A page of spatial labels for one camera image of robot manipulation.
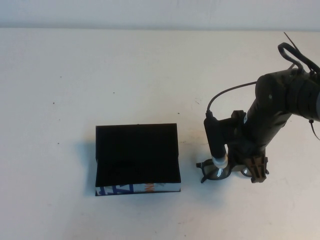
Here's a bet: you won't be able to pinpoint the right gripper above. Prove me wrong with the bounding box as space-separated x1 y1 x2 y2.
231 109 288 185

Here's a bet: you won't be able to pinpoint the black framed glasses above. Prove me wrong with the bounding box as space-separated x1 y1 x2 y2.
196 159 270 184

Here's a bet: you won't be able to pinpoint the black glasses case printed side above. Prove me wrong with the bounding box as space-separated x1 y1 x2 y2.
94 122 182 197

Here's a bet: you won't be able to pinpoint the short black zip tie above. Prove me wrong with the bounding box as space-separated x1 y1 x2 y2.
308 119 320 141

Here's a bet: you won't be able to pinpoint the long black zip tie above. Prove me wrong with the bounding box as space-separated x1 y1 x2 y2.
283 31 302 57

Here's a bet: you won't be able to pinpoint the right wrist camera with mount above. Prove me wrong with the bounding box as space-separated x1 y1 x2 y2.
203 109 246 169

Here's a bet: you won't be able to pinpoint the black right camera cable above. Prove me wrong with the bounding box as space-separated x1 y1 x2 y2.
206 82 258 118

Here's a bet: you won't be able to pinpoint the black braided cable bundle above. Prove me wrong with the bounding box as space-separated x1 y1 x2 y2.
277 42 320 76

